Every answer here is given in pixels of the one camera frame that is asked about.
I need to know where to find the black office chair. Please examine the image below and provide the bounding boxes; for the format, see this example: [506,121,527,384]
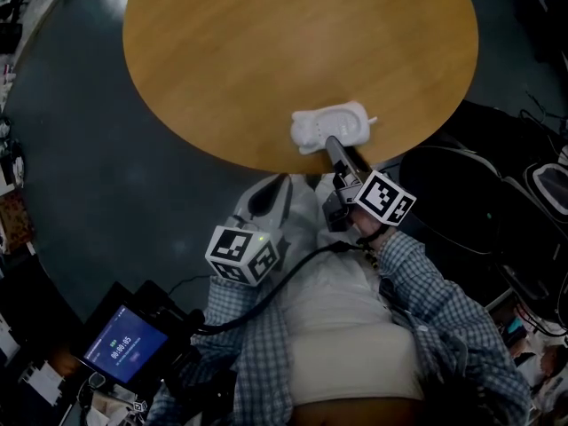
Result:
[398,143,567,323]

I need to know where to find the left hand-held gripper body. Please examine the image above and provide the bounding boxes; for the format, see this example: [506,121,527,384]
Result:
[204,214,288,288]

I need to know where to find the brown patterned box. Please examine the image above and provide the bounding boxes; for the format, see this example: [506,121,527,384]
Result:
[0,192,36,251]

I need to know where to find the person's white shirt torso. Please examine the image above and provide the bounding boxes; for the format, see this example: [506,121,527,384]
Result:
[283,245,428,406]

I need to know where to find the white paper box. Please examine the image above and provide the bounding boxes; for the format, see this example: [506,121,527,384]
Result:
[19,360,64,406]

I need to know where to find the person's right forearm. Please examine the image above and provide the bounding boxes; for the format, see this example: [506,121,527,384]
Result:
[350,209,489,354]

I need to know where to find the black monitor with blue screen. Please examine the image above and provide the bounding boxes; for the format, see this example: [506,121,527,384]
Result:
[70,280,197,391]

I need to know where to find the thick black cable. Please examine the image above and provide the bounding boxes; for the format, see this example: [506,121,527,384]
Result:
[193,241,379,335]

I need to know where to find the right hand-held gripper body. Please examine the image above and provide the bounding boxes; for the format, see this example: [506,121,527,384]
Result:
[321,169,418,234]

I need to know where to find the black bag with grey trim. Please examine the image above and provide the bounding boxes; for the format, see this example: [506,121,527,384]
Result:
[523,146,568,217]

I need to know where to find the person's left forearm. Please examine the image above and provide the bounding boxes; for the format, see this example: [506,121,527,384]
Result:
[190,275,292,366]

